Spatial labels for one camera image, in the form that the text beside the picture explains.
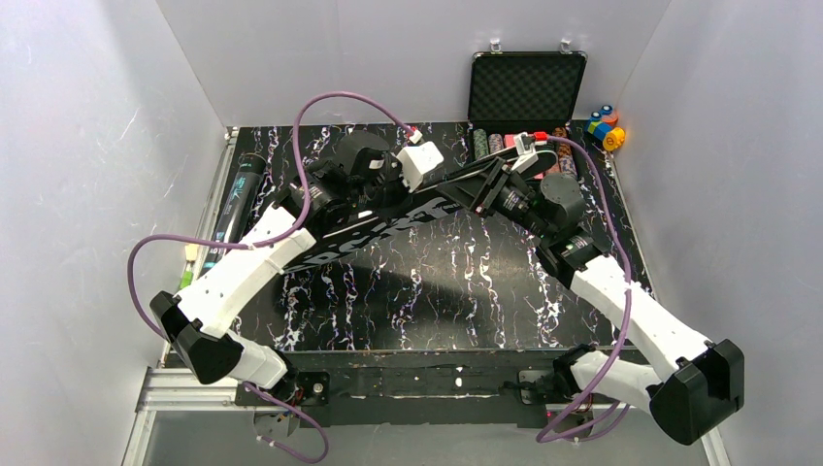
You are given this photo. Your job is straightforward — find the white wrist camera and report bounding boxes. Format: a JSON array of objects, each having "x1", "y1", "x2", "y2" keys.
[
  {"x1": 511, "y1": 132, "x2": 558, "y2": 180},
  {"x1": 396, "y1": 142, "x2": 444, "y2": 193}
]

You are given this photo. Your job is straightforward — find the poker chip row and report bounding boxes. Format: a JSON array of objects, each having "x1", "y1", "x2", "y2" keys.
[
  {"x1": 552, "y1": 127, "x2": 578, "y2": 179},
  {"x1": 472, "y1": 129, "x2": 490, "y2": 160},
  {"x1": 487, "y1": 134, "x2": 506, "y2": 153}
]

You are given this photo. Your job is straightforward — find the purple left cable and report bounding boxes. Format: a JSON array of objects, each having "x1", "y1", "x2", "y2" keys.
[{"x1": 126, "y1": 90, "x2": 422, "y2": 466}]

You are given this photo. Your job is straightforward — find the black racket bag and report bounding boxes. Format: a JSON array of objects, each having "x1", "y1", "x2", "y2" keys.
[{"x1": 283, "y1": 150, "x2": 550, "y2": 273}]

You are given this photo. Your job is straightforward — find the beige small block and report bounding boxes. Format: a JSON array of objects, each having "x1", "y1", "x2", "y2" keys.
[{"x1": 184, "y1": 244, "x2": 199, "y2": 263}]

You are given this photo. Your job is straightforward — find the green small block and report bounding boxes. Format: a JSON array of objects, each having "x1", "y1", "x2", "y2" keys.
[{"x1": 178, "y1": 270, "x2": 193, "y2": 290}]

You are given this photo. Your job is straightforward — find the colourful toy block train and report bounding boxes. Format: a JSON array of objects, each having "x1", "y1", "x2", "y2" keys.
[{"x1": 584, "y1": 105, "x2": 626, "y2": 151}]

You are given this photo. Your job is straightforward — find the poker chip row far right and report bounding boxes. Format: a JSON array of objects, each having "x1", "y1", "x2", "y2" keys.
[{"x1": 552, "y1": 127, "x2": 578, "y2": 179}]

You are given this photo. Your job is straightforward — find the black shuttlecock tube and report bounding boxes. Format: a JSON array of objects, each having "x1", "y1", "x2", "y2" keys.
[{"x1": 212, "y1": 152, "x2": 266, "y2": 243}]

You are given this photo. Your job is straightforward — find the purple cable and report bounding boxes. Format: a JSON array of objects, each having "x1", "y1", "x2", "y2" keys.
[
  {"x1": 126, "y1": 90, "x2": 422, "y2": 466},
  {"x1": 536, "y1": 133, "x2": 635, "y2": 445}
]

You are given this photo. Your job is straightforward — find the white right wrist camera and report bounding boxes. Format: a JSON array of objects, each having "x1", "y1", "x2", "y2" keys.
[{"x1": 511, "y1": 132, "x2": 558, "y2": 180}]

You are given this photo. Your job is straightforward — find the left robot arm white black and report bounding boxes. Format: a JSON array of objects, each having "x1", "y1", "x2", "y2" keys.
[{"x1": 149, "y1": 132, "x2": 443, "y2": 388}]

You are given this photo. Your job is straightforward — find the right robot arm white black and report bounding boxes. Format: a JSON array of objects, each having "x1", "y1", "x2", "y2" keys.
[{"x1": 465, "y1": 157, "x2": 744, "y2": 445}]

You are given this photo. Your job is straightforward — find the pink playing card deck upper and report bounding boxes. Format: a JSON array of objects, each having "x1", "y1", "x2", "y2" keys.
[{"x1": 504, "y1": 134, "x2": 524, "y2": 150}]

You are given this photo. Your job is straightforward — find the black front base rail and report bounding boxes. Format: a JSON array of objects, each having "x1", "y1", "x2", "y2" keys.
[{"x1": 282, "y1": 349, "x2": 657, "y2": 431}]

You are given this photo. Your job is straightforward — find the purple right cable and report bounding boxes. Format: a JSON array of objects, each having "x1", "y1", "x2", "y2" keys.
[{"x1": 536, "y1": 133, "x2": 635, "y2": 445}]

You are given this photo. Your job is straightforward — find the black poker chip case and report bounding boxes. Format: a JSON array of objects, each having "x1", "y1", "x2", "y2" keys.
[{"x1": 466, "y1": 50, "x2": 587, "y2": 162}]

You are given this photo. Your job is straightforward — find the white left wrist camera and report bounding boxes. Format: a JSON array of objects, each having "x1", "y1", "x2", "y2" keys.
[{"x1": 396, "y1": 142, "x2": 444, "y2": 193}]

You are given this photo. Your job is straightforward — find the poker chip row far left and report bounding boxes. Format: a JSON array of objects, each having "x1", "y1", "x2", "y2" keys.
[{"x1": 472, "y1": 129, "x2": 490, "y2": 160}]

